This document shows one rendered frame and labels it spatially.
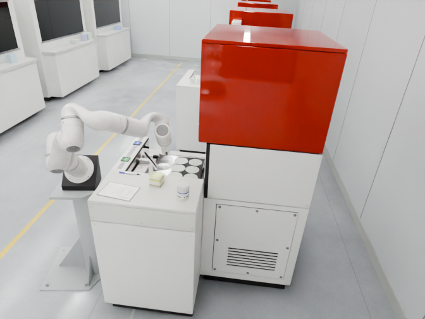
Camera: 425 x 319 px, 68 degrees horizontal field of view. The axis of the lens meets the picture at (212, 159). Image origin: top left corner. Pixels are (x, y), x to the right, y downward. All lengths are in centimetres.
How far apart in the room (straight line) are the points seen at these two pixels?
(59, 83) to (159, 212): 504
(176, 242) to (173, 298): 50
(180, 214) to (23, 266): 166
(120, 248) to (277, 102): 128
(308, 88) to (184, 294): 150
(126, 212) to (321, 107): 124
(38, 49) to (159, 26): 460
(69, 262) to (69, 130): 157
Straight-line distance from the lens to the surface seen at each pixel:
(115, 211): 189
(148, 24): 1031
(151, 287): 227
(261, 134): 187
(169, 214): 180
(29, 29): 650
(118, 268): 222
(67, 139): 154
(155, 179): 192
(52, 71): 658
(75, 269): 289
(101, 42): 845
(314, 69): 178
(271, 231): 227
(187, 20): 1002
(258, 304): 261
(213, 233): 230
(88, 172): 225
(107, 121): 147
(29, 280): 296
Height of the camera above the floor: 206
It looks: 29 degrees down
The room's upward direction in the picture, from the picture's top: 3 degrees clockwise
